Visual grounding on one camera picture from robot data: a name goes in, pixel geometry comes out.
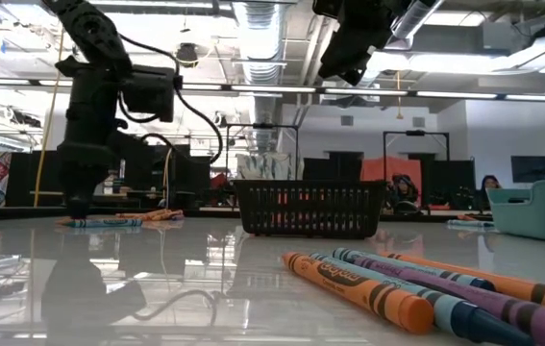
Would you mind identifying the black partition panel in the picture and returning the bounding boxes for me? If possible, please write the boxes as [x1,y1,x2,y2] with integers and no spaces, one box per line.
[302,150,364,182]
[420,158,478,210]

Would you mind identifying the long ceiling light strip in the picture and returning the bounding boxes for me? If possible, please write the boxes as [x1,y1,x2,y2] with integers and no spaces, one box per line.
[0,76,545,103]

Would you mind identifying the blue crayon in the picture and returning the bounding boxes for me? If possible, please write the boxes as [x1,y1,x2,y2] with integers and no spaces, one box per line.
[446,219,494,229]
[332,247,497,292]
[63,218,144,229]
[309,252,537,346]

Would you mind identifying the white patterned cloth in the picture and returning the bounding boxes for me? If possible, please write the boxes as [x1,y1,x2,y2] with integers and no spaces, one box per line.
[235,151,305,182]

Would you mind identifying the black partition wall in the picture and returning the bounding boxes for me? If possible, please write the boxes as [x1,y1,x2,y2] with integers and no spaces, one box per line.
[124,142,213,209]
[6,149,64,208]

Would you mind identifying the person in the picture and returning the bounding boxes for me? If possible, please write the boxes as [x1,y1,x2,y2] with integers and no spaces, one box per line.
[477,174,503,193]
[386,173,421,212]

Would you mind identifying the pale yellow hanging cable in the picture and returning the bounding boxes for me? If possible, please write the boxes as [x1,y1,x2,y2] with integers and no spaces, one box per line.
[162,146,175,208]

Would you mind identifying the teal plastic bin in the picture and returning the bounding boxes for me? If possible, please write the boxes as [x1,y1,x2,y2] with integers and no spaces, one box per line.
[485,179,545,244]

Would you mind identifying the black metal frame stand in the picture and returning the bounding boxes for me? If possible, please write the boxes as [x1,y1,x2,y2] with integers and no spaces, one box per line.
[225,122,301,182]
[382,128,451,184]

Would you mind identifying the silver ventilation duct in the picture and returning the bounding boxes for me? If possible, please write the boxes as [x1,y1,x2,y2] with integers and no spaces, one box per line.
[231,0,285,151]
[348,0,446,102]

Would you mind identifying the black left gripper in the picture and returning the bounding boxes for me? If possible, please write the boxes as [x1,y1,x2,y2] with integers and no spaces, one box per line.
[55,61,128,220]

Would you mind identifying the orange partition cloth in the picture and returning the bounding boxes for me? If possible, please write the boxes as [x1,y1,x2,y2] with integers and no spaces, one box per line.
[359,155,423,191]

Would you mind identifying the black computer monitor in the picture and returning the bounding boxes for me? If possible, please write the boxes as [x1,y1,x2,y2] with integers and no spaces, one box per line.
[510,154,545,184]

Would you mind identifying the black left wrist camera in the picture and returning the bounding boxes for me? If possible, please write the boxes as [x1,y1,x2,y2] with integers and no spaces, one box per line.
[121,65,178,124]

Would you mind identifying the black slotted plastic basket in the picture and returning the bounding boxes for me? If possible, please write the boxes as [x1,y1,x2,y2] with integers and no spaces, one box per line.
[232,179,388,240]

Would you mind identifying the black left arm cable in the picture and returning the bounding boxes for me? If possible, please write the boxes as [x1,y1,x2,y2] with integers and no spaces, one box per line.
[116,32,225,165]

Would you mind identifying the black overhead camera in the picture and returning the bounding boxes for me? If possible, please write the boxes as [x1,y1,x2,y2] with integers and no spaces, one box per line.
[175,41,200,68]

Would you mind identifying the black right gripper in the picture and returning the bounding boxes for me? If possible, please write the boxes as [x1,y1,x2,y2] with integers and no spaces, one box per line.
[312,0,415,87]

